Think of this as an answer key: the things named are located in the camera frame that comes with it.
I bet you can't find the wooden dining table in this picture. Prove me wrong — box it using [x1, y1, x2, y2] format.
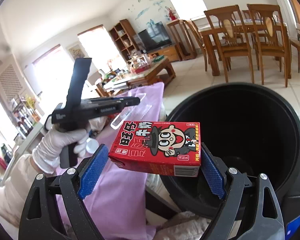
[199, 16, 291, 82]

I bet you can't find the purple tablecloth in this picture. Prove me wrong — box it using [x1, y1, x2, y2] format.
[84, 82, 164, 239]

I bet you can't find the small framed flower painting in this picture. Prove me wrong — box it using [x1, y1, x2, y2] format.
[66, 42, 86, 60]

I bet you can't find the red milk carton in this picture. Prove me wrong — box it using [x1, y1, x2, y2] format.
[108, 121, 201, 177]

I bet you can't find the wooden dining chair right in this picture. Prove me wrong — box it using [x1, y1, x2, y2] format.
[247, 4, 290, 87]

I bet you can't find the black trash bin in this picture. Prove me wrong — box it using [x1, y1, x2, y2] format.
[160, 81, 300, 218]

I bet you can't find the left hand white glove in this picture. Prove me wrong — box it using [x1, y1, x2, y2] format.
[30, 123, 91, 174]

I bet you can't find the clear plastic clamshell box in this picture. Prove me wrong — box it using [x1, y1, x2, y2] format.
[110, 93, 152, 130]

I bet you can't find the wooden tv cabinet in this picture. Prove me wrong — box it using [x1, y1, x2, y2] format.
[148, 44, 183, 62]

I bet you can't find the wooden bookshelf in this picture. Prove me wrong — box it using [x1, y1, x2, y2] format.
[109, 19, 139, 62]

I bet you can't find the black television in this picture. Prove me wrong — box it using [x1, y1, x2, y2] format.
[135, 22, 172, 53]

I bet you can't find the wooden plant stand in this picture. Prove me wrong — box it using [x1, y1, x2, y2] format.
[167, 20, 197, 60]

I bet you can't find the white paper cup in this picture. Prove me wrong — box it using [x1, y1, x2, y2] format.
[84, 138, 99, 157]

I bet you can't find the wooden coffee table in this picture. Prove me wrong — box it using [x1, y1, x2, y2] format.
[92, 56, 176, 96]

